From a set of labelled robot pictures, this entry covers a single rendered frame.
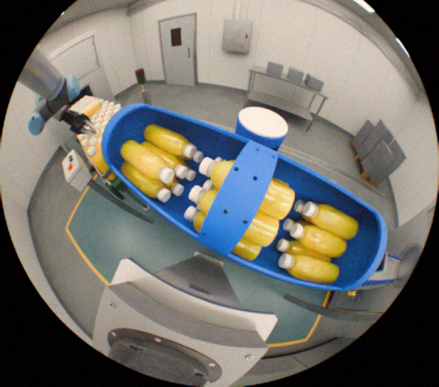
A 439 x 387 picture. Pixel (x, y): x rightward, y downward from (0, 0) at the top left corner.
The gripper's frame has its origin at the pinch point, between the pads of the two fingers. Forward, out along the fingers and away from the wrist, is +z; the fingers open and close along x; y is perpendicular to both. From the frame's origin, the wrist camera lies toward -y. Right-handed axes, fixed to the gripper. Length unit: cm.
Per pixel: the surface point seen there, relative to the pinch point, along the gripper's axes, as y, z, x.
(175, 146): 45.9, 3.3, 12.7
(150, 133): 34.1, 3.1, 12.5
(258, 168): 69, -9, 14
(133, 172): 37.7, 2.1, -0.9
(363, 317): 166, -4, -22
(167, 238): 29, 95, -63
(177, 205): 53, 12, -3
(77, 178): 9.3, -1.8, -20.9
